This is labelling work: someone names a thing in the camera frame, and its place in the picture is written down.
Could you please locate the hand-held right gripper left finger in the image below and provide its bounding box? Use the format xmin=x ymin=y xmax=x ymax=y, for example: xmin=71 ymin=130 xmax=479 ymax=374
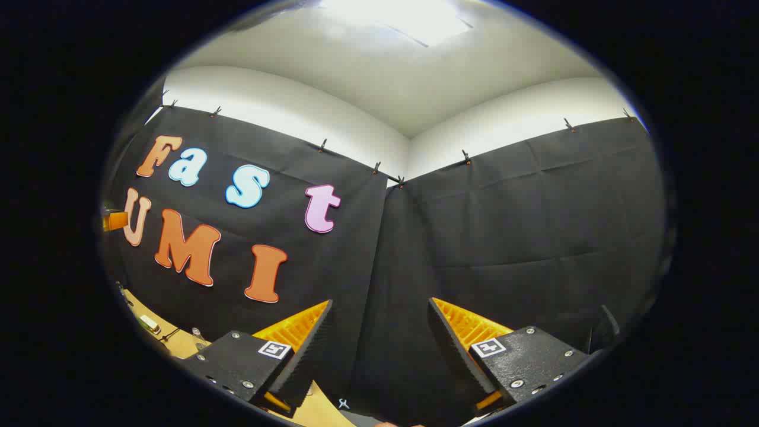
xmin=178 ymin=299 xmax=334 ymax=418

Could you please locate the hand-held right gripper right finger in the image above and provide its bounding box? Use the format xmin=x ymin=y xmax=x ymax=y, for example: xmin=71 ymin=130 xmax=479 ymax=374
xmin=427 ymin=297 xmax=592 ymax=419

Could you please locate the black backdrop cloth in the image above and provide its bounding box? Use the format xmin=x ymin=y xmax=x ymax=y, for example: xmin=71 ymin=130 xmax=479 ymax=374
xmin=101 ymin=89 xmax=668 ymax=427

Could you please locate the row of black cloth clips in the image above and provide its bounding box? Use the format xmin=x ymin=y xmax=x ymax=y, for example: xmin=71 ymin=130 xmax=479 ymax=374
xmin=160 ymin=89 xmax=638 ymax=189

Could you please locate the ceiling light panel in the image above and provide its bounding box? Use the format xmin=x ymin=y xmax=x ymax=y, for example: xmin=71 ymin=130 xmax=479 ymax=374
xmin=320 ymin=0 xmax=475 ymax=48

